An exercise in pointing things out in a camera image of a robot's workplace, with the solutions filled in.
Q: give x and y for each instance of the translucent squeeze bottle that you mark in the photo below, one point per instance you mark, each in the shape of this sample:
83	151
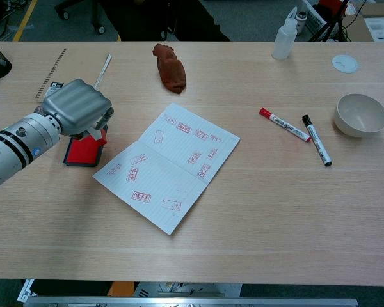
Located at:
284	40

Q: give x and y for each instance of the small white black-capped bottle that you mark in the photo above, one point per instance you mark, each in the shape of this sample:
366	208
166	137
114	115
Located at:
301	20

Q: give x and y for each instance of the white foam packaging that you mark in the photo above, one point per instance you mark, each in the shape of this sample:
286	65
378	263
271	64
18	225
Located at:
382	30

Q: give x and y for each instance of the red ink pad tray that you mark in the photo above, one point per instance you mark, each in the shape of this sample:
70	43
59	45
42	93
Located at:
83	153

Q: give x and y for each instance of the white stamped notebook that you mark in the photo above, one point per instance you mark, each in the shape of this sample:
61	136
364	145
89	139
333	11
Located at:
166	172

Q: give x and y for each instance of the white printed label sheet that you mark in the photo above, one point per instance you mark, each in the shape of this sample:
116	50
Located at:
25	289

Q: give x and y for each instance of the reddish brown cloth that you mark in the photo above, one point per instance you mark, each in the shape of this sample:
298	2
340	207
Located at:
171	72

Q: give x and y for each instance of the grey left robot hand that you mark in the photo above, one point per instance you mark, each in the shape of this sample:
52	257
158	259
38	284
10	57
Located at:
76	107

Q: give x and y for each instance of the beige bowl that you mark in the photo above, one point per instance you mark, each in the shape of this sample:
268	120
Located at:
360	116

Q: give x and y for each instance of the brown cardboard box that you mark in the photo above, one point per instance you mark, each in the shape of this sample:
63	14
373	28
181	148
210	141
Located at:
355	30

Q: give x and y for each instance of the red whiteboard marker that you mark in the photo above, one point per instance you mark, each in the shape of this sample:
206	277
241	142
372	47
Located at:
284	125

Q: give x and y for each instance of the silver metal rail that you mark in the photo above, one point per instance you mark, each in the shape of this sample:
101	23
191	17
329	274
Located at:
179	302

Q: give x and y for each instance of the black tripod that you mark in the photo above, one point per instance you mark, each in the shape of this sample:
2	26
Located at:
332	22

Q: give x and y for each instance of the orange object under table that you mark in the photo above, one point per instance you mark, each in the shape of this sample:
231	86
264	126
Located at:
121	289

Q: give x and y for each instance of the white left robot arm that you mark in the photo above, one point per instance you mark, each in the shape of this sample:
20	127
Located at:
12	150

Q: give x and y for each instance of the black office chair base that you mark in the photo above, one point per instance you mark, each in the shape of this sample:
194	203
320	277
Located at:
94	12

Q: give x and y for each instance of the white plastic basket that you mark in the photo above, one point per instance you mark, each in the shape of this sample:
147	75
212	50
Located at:
315	17

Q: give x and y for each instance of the white machine under table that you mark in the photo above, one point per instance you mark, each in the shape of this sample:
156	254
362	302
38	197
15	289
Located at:
185	289

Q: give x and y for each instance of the person in black clothes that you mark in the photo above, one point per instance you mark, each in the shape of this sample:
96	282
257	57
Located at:
147	19

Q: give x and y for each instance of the brown spiral notebook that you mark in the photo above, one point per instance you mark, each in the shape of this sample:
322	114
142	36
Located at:
80	68

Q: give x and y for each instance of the black whiteboard marker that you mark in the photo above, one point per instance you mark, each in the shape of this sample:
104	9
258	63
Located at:
316	140

